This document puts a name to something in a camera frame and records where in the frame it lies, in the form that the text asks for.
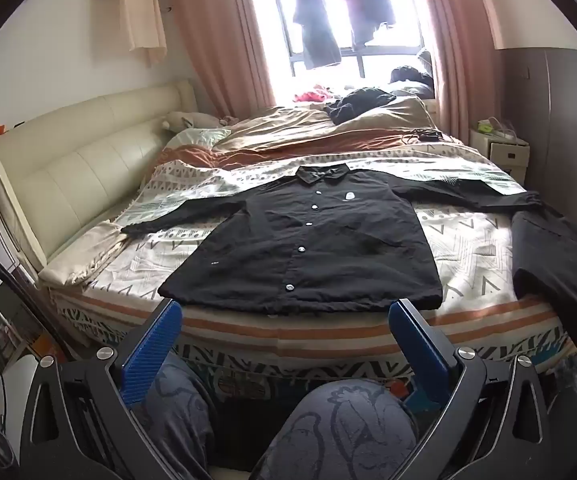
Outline person's left leg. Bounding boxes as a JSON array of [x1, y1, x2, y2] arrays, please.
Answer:
[[133, 350, 219, 480]]

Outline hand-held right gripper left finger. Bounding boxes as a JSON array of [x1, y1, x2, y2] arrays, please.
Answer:
[[18, 299, 183, 480]]

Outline cream leather headboard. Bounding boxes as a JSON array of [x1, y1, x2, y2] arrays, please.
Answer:
[[0, 79, 199, 271]]

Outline red cloth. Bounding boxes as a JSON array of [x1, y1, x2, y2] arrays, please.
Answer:
[[291, 87, 337, 103]]

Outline dark clothes on sill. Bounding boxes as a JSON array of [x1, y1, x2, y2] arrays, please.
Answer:
[[387, 49, 437, 98]]

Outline black clothes pile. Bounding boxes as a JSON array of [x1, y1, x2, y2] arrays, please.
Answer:
[[323, 87, 397, 126]]

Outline cream hanging cloth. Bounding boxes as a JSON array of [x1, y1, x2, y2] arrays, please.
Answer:
[[117, 0, 168, 66]]

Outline hanging dark garment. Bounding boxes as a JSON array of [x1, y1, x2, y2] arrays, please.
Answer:
[[336, 0, 399, 46], [291, 0, 342, 70]]

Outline folded black garment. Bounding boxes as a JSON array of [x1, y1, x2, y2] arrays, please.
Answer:
[[511, 207, 577, 348]]

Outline patterned bed blanket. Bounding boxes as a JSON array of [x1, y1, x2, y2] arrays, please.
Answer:
[[48, 145, 577, 411]]

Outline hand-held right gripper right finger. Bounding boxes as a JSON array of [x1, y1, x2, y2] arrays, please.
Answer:
[[389, 299, 577, 480]]

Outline white plush toy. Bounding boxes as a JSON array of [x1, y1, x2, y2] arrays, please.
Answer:
[[161, 110, 222, 133]]

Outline beige pillow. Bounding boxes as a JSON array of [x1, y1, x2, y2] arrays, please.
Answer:
[[38, 220, 129, 288]]

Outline black cords on bed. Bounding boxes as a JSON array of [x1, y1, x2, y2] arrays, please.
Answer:
[[401, 129, 444, 142]]

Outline light green pillow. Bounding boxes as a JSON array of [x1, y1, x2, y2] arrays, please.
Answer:
[[163, 127, 232, 151]]

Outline black cable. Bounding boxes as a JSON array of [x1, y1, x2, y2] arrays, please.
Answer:
[[0, 235, 76, 363]]

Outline window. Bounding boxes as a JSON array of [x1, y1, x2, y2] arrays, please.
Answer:
[[246, 0, 437, 101]]

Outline black button shirt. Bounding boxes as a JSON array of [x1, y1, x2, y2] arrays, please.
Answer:
[[121, 162, 544, 317]]

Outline beige and orange duvet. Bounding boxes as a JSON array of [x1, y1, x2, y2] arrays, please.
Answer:
[[168, 95, 474, 168]]

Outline dark wardrobe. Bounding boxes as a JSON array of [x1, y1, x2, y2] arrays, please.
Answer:
[[496, 47, 577, 271]]

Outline white nightstand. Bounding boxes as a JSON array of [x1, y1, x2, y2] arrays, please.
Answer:
[[469, 127, 530, 181]]

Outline pink curtain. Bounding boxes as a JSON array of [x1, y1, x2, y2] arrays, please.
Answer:
[[168, 0, 276, 118], [409, 0, 502, 143]]

